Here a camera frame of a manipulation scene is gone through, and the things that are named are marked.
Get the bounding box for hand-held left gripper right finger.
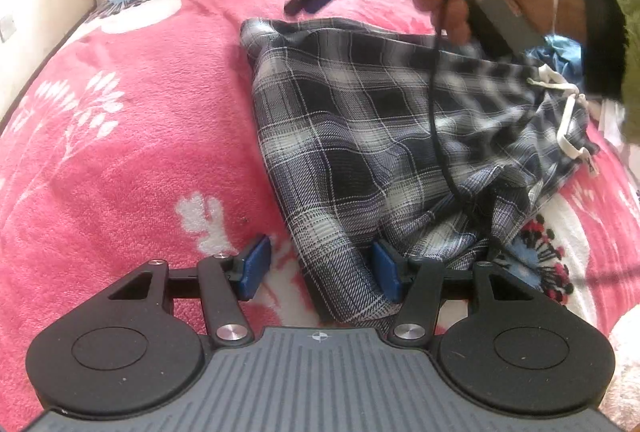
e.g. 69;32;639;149
371;239;543;348

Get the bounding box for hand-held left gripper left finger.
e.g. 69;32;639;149
107;234;273;347

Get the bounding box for black white plaid pants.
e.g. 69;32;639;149
239;16;601;335

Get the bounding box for person's right forearm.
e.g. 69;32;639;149
555;0;640;143

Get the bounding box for pink floral blanket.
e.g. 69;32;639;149
0;0;640;432

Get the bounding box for light blue jeans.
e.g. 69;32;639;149
542;34;586;80

